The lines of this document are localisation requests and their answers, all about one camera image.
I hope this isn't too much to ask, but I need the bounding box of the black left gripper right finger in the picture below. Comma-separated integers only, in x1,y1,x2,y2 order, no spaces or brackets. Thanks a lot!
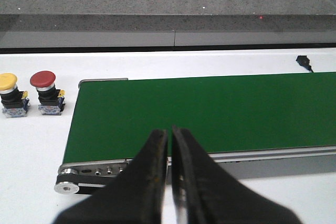
172,126,301,223

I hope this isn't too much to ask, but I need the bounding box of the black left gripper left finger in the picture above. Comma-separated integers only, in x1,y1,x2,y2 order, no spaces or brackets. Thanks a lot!
54,130,167,223

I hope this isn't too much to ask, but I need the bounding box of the silver conveyor drive pulley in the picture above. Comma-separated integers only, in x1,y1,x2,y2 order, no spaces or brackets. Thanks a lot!
54,168,79,195

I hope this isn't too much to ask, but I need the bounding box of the green conveyor belt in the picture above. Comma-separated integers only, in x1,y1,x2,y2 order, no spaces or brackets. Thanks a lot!
63,72,335,163

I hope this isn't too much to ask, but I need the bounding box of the red push button yellow clip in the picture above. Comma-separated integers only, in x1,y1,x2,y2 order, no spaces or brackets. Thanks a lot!
30,70,65,115

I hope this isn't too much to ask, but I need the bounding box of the yellow push button back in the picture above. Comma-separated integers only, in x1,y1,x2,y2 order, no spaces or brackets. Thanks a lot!
1,73,29,118

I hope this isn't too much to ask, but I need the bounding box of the grey stone slab left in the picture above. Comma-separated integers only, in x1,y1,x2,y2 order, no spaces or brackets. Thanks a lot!
1,0,335,31

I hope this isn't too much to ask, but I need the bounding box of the aluminium conveyor side rail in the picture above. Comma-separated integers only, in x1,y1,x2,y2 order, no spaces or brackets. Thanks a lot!
58,145,335,195

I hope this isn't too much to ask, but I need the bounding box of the far conveyor rail end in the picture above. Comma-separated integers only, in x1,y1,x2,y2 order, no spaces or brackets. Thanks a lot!
78,78,128,89

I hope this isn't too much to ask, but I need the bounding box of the black connector with wires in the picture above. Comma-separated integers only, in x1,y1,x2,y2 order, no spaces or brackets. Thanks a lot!
296,55,314,73

